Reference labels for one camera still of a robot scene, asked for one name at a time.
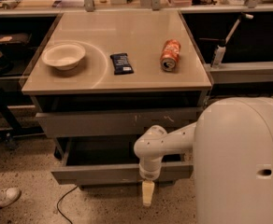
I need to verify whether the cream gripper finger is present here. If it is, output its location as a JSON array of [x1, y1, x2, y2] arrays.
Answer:
[[142, 180, 155, 207]]

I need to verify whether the grey drawer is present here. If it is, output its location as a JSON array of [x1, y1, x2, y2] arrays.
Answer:
[[50, 136, 194, 186], [36, 107, 203, 137]]

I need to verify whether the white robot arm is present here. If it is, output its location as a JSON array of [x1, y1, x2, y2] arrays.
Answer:
[[134, 97, 273, 224]]

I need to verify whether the grey top drawer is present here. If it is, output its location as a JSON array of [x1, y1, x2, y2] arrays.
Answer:
[[36, 107, 203, 137]]

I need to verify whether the grey drawer cabinet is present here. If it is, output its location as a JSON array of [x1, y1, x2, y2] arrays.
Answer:
[[22, 10, 213, 190]]

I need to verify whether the dark blue snack packet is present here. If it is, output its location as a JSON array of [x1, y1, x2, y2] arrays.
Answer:
[[110, 53, 134, 75]]

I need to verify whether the orange soda can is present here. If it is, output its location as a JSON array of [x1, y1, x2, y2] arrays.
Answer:
[[160, 39, 180, 72]]

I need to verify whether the white sneaker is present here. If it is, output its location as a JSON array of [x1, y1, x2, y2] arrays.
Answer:
[[0, 188, 22, 208]]

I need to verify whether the white glue bottle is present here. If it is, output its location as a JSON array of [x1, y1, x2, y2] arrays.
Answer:
[[210, 40, 226, 68]]

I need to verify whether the white paper bowl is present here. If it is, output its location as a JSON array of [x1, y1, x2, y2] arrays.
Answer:
[[41, 43, 86, 71]]

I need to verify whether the white stick tool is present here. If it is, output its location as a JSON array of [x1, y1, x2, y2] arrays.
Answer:
[[225, 13, 254, 45]]

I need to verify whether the dark box on shelf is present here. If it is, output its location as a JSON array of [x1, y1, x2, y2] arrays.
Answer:
[[0, 33, 31, 45]]

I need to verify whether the black floor cable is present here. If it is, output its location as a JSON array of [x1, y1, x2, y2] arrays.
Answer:
[[56, 185, 79, 224]]

